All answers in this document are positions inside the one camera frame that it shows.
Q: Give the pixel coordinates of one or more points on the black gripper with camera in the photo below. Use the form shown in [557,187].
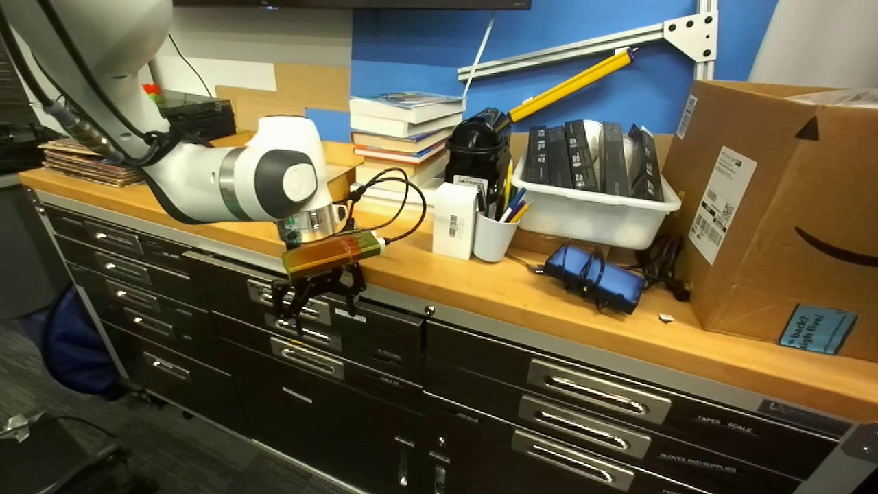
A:
[324,261]

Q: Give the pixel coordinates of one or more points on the grey metal drawer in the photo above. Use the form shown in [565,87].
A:
[321,314]

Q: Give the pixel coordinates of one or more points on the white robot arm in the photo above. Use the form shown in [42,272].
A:
[83,62]

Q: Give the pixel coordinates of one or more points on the white rectangular box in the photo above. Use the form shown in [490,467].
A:
[454,222]

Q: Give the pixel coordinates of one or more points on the white pen cup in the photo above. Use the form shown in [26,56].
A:
[491,241]

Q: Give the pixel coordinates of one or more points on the stack of books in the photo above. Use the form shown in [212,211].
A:
[405,131]

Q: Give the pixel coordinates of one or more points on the black box with colourful toy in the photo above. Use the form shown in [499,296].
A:
[197,120]

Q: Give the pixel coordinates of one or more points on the blue backpack on floor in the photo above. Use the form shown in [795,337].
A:
[75,352]

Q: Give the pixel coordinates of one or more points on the stack of brown folders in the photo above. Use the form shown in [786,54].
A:
[78,160]

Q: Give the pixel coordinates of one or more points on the white plastic tub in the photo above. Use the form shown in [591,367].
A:
[598,218]

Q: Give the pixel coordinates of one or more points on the black keyboards in tub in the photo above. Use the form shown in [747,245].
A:
[594,159]

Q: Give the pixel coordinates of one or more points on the yellow level ruler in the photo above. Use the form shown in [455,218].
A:
[571,87]

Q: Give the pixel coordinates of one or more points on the large cardboard box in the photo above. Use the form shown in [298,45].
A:
[779,208]

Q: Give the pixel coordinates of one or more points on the blue sticky note label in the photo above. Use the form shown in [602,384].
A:
[819,331]

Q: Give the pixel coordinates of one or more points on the black cabinet drawer with handle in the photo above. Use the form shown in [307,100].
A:
[706,471]
[495,374]
[499,460]

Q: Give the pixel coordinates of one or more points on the aluminium frame rail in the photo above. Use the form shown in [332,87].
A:
[695,36]

